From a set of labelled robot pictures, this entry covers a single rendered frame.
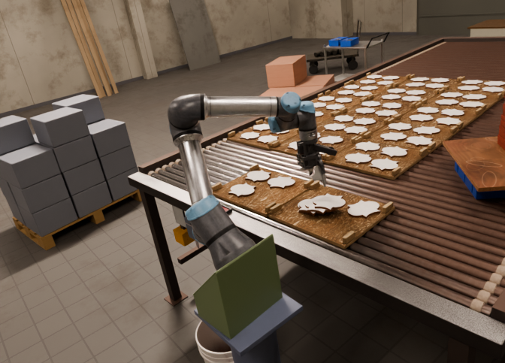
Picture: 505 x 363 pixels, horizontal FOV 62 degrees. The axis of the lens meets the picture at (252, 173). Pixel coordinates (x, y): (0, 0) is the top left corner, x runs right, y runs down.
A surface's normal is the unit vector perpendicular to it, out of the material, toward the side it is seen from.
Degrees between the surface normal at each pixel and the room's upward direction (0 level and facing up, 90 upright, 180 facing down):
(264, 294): 90
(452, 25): 90
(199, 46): 79
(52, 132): 90
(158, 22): 90
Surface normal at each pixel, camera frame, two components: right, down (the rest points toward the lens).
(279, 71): -0.40, 0.43
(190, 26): 0.58, 0.07
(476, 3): -0.77, 0.36
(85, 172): 0.73, 0.18
